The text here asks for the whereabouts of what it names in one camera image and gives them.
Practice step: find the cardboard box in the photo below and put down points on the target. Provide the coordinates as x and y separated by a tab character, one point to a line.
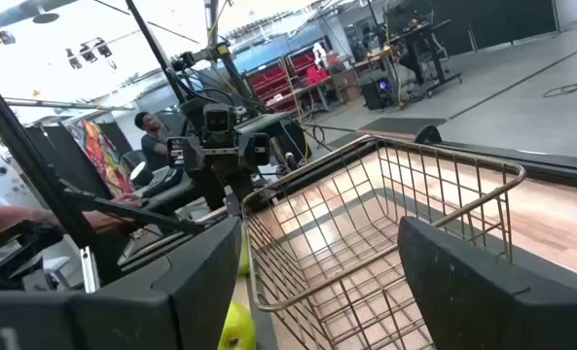
346	85

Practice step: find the black track spotlight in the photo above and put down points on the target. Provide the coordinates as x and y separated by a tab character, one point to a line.
73	58
87	52
103	47

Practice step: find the colourful patterned cloth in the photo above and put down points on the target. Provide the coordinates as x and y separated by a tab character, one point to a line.
100	155

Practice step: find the yellow-green apple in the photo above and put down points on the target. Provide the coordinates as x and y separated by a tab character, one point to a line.
237	325

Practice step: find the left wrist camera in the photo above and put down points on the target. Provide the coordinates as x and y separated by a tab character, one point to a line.
218	119

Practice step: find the black computer tower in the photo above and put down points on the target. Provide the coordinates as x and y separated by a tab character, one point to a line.
375	94

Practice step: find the red bin shelf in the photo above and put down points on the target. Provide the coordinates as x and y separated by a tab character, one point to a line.
268	85
302	63

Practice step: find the black hazard-striped floor mat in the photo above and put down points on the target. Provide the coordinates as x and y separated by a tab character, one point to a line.
400	125

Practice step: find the black aluminium post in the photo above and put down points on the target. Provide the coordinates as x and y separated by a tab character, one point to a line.
35	170

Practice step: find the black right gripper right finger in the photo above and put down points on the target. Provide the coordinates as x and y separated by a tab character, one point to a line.
487	311

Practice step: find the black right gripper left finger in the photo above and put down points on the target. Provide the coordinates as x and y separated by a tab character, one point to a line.
122	321

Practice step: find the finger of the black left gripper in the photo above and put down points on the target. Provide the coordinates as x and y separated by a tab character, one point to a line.
210	189
241	187

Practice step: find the black workstation desk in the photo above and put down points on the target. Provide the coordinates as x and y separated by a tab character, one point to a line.
421	44

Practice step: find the person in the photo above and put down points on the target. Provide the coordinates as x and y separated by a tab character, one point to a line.
153	146

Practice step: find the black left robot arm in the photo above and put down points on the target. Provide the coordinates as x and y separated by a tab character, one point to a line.
278	131

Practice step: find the black aluminium table frame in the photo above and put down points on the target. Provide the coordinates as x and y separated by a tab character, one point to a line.
536	163

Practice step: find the green apple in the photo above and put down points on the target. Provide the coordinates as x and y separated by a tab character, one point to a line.
244	257

